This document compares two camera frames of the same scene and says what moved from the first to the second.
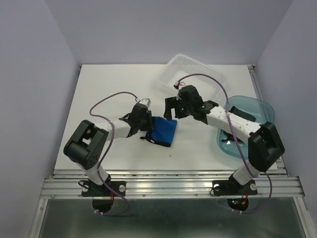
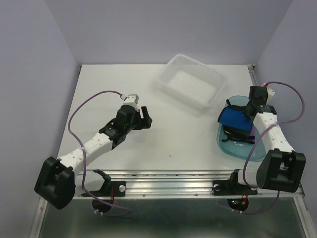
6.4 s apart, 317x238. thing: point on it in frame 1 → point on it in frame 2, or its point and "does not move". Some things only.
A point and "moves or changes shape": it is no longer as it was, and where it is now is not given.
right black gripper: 170,103 → 245,113
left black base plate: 89,189 does not move
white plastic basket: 180,70 does not move
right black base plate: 233,187 does not move
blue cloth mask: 163,132 moves or changes shape
